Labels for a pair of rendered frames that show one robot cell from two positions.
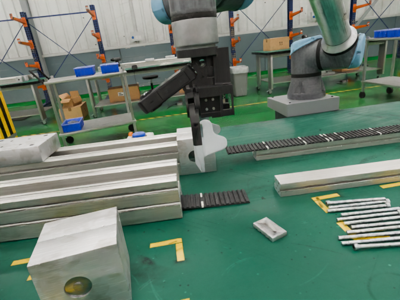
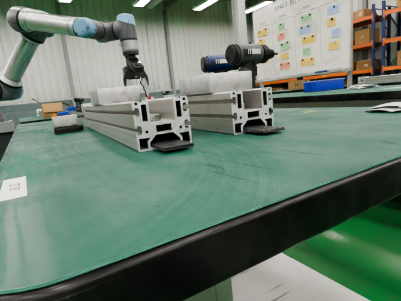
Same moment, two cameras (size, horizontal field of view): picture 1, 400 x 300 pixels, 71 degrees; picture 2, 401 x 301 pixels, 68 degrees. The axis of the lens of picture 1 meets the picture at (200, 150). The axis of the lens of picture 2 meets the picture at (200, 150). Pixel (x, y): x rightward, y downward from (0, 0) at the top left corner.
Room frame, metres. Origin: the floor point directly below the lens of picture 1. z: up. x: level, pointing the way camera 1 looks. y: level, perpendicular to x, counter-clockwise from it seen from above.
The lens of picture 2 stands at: (0.83, 1.34, 0.86)
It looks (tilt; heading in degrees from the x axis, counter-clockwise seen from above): 11 degrees down; 246
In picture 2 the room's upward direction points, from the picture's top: 6 degrees counter-clockwise
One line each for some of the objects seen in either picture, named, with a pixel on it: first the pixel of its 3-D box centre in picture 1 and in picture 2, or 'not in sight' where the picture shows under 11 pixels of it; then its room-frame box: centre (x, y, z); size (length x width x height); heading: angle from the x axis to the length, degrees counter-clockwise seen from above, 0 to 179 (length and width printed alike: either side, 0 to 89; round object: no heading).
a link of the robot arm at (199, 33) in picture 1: (195, 35); (129, 46); (0.51, -0.02, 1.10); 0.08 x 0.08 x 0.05
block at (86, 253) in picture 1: (87, 255); not in sight; (0.33, 0.17, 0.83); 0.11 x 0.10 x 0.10; 13
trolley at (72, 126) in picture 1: (90, 105); not in sight; (3.59, 1.31, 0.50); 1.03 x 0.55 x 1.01; 108
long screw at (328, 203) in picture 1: (355, 200); not in sight; (0.44, -0.27, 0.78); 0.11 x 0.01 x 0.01; 87
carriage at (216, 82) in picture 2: not in sight; (213, 89); (0.49, 0.70, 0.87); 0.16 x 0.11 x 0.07; 92
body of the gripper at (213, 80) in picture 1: (205, 83); (132, 65); (0.51, -0.02, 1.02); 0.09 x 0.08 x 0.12; 91
